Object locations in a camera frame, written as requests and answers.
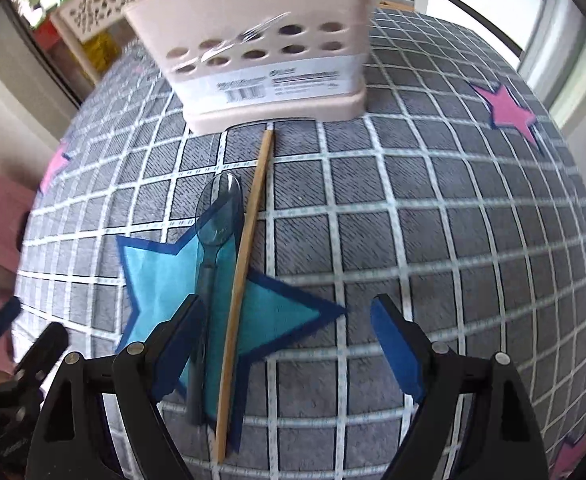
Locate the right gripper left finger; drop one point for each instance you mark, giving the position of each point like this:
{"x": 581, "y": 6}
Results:
{"x": 146, "y": 371}

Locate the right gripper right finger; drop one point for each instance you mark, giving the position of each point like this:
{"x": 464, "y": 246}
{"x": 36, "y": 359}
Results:
{"x": 433, "y": 375}

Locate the blue tinted clear spoon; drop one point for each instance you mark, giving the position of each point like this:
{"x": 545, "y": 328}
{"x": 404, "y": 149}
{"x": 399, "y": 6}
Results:
{"x": 216, "y": 208}

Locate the pink plastic stool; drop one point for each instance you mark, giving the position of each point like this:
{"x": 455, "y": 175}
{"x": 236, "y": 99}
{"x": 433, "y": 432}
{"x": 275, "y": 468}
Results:
{"x": 15, "y": 206}

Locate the grey checkered tablecloth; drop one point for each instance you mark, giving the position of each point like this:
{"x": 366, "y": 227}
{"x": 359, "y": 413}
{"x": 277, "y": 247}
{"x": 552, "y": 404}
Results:
{"x": 454, "y": 194}

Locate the beige perforated storage rack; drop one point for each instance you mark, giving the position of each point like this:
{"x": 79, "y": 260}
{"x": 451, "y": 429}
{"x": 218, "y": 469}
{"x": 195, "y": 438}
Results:
{"x": 113, "y": 5}

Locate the pink utensil holder caddy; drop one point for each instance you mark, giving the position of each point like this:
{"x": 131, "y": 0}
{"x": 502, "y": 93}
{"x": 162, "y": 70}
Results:
{"x": 231, "y": 62}

